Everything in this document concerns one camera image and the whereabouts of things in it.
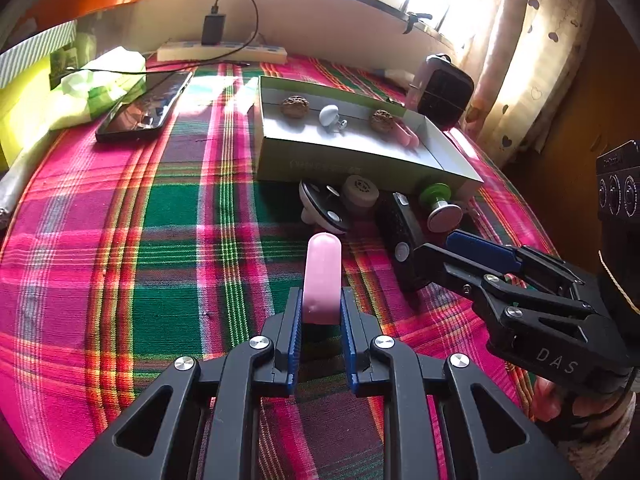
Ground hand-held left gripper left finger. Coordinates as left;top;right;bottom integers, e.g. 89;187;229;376
60;287;305;480

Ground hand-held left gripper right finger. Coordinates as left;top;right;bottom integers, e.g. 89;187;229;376
340;287;583;480

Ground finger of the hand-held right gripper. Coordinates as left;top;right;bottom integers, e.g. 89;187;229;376
445;230;586;296
414;242;596;328

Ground green and white spool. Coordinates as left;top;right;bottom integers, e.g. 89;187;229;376
419;181;466;233

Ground black rectangular device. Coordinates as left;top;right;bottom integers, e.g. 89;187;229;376
375;191;436;295

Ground pink rounded case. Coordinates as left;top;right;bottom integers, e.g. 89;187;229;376
302;231;343;325

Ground grey round device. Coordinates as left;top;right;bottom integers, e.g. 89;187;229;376
341;174;379;213

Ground black round massager white dots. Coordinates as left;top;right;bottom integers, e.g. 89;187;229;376
298;180;351;233

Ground pink handheld device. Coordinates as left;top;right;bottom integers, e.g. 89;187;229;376
395;119;421;150

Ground green and white cardboard box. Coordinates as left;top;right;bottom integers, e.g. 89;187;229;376
254;75;485;197

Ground brown walnut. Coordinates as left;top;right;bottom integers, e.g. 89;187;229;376
280;96;312;120
370;109;396;133

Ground white mushroom-shaped knob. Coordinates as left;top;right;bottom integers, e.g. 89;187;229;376
319;104;349;133

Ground person's right hand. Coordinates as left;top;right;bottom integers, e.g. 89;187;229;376
530;375;633;423

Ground small grey fan heater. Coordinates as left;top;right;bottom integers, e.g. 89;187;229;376
409;53;475;128

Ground plaid cloth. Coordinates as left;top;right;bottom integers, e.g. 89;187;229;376
0;52;566;480

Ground heart print curtain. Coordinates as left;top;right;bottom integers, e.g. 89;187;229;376
450;0;596;161

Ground black window clamp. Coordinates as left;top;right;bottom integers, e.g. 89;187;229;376
404;10;433;36

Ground black smartphone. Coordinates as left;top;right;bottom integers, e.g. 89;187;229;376
95;71;193;143

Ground white power strip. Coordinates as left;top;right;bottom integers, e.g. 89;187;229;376
156;40;288;65

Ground white paper sheet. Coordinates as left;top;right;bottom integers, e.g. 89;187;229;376
0;145;56;226

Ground black charger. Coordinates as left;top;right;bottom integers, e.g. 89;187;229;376
201;12;226;46

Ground green and white plastic bag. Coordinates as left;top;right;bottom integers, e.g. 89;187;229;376
50;46;148;131

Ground yellow cardboard box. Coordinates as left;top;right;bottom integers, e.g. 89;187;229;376
0;55;56;171

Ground green packet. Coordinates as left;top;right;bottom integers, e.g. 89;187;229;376
50;35;96;91

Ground green striped box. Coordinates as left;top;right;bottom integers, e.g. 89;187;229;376
0;20;78;88

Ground tan elastic cord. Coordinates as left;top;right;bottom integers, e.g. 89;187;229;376
598;250;640;313

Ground black charger cable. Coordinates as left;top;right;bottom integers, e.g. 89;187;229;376
210;0;261;66

